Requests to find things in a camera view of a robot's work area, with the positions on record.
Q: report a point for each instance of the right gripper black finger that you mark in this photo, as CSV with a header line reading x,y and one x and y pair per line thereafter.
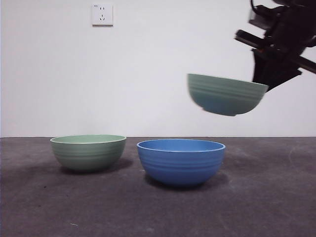
x,y
263,69
282,74

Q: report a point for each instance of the green ribbed bowl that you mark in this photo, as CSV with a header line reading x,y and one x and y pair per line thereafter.
x,y
87,155
222,96

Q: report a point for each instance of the blue ribbed bowl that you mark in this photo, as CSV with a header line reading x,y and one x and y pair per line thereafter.
x,y
180,168

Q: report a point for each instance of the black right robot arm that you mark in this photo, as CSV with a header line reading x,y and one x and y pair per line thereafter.
x,y
298,11

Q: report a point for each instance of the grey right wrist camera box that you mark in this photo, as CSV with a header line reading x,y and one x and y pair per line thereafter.
x,y
253,16

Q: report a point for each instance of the white wall socket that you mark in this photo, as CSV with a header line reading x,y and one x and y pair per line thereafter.
x,y
102,14

